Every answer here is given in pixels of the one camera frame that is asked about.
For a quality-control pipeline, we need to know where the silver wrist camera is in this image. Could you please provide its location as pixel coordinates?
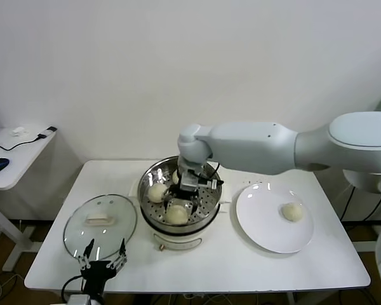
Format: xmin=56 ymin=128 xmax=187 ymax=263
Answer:
xmin=206 ymin=177 xmax=225 ymax=190
xmin=68 ymin=294 xmax=93 ymax=305

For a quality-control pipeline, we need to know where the black power adapter cable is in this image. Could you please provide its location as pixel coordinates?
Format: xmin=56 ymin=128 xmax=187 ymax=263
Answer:
xmin=339 ymin=186 xmax=358 ymax=223

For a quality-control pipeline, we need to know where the white side desk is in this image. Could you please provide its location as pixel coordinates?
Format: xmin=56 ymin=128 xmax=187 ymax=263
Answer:
xmin=0 ymin=126 xmax=58 ymax=274

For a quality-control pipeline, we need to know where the black desk cable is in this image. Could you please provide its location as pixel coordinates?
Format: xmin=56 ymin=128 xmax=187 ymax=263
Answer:
xmin=0 ymin=134 xmax=48 ymax=153

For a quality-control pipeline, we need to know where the round glass pot lid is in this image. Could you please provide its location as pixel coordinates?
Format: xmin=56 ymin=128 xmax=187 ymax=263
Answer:
xmin=62 ymin=193 xmax=138 ymax=257

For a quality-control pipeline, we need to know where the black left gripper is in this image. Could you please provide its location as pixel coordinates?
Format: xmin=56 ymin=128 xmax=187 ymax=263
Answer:
xmin=76 ymin=238 xmax=128 ymax=295

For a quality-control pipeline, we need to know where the round white plate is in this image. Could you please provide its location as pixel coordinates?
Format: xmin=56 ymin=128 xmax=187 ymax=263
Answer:
xmin=236 ymin=183 xmax=314 ymax=254

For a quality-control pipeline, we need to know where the perforated steel steamer basket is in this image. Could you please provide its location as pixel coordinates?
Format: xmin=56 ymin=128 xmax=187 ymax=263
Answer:
xmin=137 ymin=156 xmax=223 ymax=234

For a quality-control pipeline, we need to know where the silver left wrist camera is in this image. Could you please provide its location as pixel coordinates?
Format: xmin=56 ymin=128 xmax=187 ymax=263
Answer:
xmin=68 ymin=294 xmax=93 ymax=305

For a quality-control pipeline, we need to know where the white electric cooker base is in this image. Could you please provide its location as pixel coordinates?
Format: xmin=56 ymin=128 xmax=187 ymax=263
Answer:
xmin=128 ymin=178 xmax=232 ymax=252

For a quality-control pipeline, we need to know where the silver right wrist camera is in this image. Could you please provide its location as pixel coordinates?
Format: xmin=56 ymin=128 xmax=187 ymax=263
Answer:
xmin=206 ymin=177 xmax=225 ymax=190

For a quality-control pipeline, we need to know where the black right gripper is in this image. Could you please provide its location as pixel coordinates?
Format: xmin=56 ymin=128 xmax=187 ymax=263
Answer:
xmin=163 ymin=185 xmax=201 ymax=217

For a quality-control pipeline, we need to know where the white rectangular table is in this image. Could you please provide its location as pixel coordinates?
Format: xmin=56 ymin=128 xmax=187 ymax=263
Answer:
xmin=24 ymin=159 xmax=371 ymax=294

